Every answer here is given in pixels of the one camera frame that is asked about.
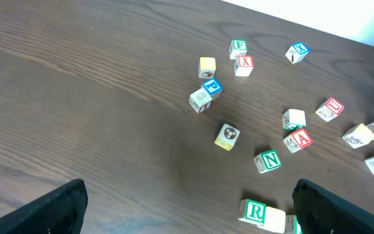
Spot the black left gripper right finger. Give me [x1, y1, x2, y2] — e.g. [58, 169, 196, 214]
[292, 179, 374, 234]

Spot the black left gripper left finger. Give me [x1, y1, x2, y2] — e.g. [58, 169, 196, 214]
[0, 179, 88, 234]

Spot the green B block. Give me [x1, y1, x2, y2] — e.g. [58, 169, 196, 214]
[284, 215, 303, 234]

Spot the yellow O block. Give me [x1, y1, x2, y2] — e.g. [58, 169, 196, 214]
[258, 207, 286, 233]

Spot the green R block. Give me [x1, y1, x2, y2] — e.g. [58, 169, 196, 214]
[238, 199, 266, 226]

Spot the green N block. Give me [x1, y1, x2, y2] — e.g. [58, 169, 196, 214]
[254, 149, 282, 174]

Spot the red A block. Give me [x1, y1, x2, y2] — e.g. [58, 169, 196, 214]
[283, 128, 313, 153]

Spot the red U block upper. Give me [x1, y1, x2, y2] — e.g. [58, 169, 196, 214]
[316, 97, 345, 122]

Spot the monkey picture block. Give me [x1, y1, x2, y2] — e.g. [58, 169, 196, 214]
[214, 123, 240, 151]

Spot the blue X block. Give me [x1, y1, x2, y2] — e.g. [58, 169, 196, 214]
[285, 42, 310, 64]

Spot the plain wooden block left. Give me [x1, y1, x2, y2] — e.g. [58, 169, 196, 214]
[189, 88, 212, 113]

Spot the red Y block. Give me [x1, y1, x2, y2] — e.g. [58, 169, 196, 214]
[234, 55, 255, 77]

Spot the blue P block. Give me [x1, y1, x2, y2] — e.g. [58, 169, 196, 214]
[201, 78, 223, 100]

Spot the green F block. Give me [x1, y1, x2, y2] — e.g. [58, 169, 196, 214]
[229, 39, 247, 60]

